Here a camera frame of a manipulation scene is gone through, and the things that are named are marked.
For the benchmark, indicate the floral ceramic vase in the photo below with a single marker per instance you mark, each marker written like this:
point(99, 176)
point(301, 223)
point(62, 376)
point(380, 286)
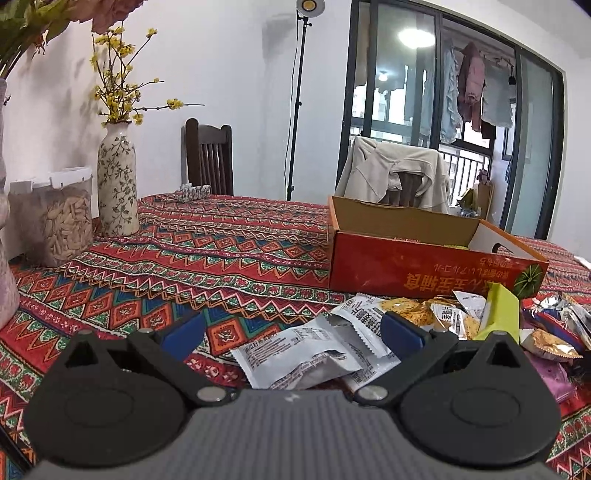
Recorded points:
point(117, 184)

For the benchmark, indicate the hanging denim garment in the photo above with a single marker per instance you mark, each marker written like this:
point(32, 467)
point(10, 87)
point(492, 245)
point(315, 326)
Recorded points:
point(450, 101)

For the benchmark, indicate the lamp on black stand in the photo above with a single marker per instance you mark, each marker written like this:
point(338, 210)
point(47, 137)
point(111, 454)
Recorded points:
point(298, 92)

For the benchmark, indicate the red cardboard box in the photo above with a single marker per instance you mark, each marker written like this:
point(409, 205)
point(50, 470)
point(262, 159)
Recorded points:
point(392, 263)

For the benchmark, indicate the hanging pink garment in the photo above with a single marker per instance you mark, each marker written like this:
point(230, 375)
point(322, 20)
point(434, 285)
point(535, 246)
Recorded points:
point(472, 78)

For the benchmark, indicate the small silver patterned box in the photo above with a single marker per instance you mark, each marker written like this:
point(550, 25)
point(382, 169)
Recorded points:
point(194, 191)

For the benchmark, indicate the large white snack packet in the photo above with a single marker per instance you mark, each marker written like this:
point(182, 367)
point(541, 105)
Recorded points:
point(286, 355)

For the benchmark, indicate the hanging light blue shirt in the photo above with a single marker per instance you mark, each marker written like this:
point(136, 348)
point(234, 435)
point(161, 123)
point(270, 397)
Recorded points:
point(498, 97)

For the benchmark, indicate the balcony railing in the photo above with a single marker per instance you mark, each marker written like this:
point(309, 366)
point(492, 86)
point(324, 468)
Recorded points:
point(466, 170)

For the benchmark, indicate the black sliding door frame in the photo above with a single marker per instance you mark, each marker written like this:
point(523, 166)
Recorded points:
point(347, 92)

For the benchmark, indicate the yellow flower branches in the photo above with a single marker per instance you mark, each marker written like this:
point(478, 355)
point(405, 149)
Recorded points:
point(115, 87)

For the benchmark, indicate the green snack packet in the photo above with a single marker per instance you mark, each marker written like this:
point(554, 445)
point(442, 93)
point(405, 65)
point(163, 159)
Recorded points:
point(501, 309)

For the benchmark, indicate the pile of household items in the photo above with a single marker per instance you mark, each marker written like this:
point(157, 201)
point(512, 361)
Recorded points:
point(478, 194)

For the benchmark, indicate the white snack packet black print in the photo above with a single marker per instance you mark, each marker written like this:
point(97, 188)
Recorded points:
point(364, 323)

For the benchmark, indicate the dark blue snack packet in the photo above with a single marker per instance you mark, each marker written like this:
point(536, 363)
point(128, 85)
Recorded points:
point(561, 325)

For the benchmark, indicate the clear seed container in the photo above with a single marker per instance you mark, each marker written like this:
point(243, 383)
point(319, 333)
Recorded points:
point(60, 221)

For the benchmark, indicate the orange cracker packet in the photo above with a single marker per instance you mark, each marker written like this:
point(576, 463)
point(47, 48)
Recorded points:
point(411, 311)

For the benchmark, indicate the white paper sheet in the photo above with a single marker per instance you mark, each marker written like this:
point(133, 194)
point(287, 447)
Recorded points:
point(584, 263)

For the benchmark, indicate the red patterned tablecloth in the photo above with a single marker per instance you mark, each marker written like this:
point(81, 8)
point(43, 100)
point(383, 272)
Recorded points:
point(207, 258)

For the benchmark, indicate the pink snack packet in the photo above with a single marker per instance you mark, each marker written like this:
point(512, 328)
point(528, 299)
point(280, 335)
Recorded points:
point(551, 381)

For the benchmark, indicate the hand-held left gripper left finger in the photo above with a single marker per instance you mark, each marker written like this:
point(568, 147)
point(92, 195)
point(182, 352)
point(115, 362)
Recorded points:
point(184, 330)

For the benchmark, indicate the dark wooden chair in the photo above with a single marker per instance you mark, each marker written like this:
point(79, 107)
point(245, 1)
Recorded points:
point(408, 189)
point(207, 157)

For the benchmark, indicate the silver foil snack packet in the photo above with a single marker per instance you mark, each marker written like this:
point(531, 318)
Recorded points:
point(551, 303)

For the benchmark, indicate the beige jacket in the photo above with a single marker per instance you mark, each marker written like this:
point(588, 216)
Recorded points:
point(369, 170)

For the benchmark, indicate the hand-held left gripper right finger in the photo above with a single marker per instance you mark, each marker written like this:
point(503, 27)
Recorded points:
point(401, 332)

